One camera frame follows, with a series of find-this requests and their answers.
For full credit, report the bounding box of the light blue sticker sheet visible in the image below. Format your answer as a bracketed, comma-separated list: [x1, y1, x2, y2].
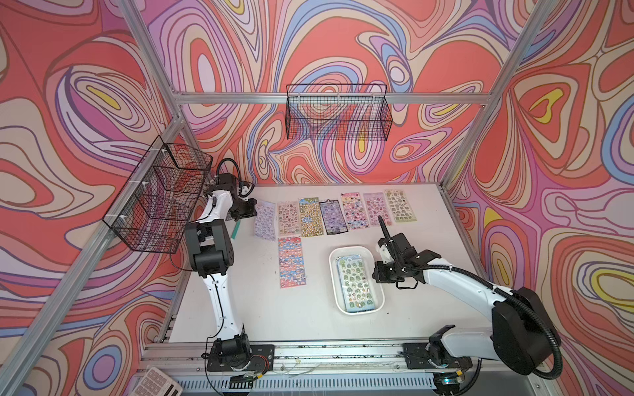
[254, 201, 277, 241]

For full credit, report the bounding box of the pink food sticker sheet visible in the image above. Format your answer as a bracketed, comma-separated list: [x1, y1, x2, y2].
[277, 201, 300, 237]

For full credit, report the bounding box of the white plastic storage box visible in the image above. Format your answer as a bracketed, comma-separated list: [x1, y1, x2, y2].
[329, 246, 386, 316]

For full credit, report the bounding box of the green beige sticker sheet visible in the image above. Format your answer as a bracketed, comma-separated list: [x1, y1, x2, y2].
[385, 189, 417, 223]

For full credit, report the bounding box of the purple pink sticker sheet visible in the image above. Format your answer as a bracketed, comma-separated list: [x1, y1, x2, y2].
[363, 192, 392, 226]

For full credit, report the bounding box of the pink cat sticker sheet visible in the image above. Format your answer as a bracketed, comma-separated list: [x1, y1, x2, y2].
[341, 192, 369, 230]

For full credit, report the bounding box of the green panda sticker sheet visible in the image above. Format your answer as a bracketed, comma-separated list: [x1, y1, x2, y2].
[299, 197, 325, 238]

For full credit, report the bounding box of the dark bonbon drop sticker sheet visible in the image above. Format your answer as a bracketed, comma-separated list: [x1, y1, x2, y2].
[320, 200, 348, 235]

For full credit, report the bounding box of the red blue sticker sheet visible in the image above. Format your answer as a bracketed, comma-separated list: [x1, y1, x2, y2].
[278, 236, 306, 289]

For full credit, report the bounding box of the green frog sticker sheet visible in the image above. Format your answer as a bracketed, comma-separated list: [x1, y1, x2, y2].
[335, 255, 376, 314]

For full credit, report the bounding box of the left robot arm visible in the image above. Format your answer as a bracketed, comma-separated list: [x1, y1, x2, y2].
[184, 158, 258, 371]

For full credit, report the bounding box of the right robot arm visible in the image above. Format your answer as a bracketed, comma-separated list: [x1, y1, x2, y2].
[372, 218, 564, 395]

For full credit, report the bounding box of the green marker pen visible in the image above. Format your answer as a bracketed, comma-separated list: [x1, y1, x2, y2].
[230, 220, 241, 240]

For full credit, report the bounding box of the white keypad device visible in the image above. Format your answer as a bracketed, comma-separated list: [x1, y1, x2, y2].
[130, 367, 183, 396]

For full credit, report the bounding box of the black wire basket left wall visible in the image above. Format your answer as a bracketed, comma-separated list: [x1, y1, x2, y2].
[102, 136, 213, 254]

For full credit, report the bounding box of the black wire basket wall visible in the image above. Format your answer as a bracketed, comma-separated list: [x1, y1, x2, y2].
[102, 136, 213, 254]
[285, 82, 393, 141]

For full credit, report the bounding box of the black wire basket back wall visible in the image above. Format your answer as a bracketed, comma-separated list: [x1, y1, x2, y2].
[285, 82, 393, 141]

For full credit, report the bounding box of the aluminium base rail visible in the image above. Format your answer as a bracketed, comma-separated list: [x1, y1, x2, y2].
[135, 339, 546, 395]

